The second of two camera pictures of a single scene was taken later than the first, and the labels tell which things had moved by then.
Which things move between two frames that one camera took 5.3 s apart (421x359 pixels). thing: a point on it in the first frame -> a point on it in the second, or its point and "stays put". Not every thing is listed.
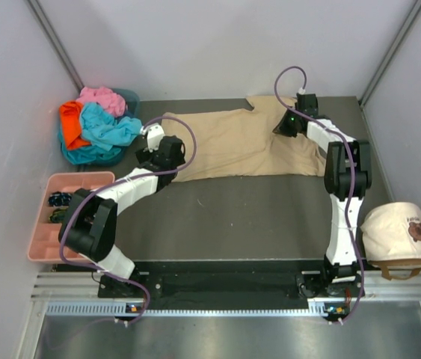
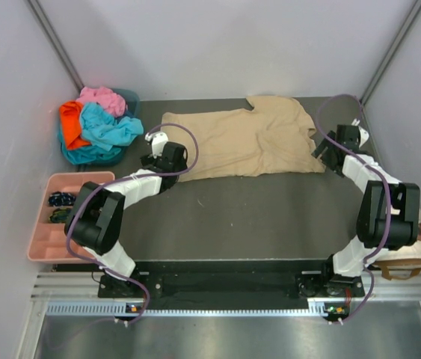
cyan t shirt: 105,131 stays put
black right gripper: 280,129 -> 325,157
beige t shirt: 241,140 stays put
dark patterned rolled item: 57,215 stays put
